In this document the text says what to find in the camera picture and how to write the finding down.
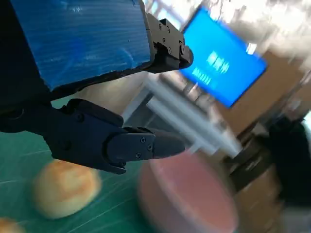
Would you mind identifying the brown wooden cabinet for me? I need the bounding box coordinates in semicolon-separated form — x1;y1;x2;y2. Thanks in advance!
213;48;311;219

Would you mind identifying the large white mesh cabinet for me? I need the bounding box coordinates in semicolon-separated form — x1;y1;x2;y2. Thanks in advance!
121;77;243;161

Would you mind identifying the black cabinet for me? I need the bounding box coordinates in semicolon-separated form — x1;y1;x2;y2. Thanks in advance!
266;117;311;204

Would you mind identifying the pink bowl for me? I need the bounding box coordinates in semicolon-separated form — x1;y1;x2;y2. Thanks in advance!
136;154;240;233

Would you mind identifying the golden bread roll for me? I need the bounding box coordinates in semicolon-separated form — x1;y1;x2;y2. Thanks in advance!
0;217;25;233
31;160;103;219

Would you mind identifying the blue monitor screen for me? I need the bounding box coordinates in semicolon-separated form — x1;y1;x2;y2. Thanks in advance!
178;6;269;109

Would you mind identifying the black left hand blue tape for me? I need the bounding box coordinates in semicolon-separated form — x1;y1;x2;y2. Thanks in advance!
0;0;194;175

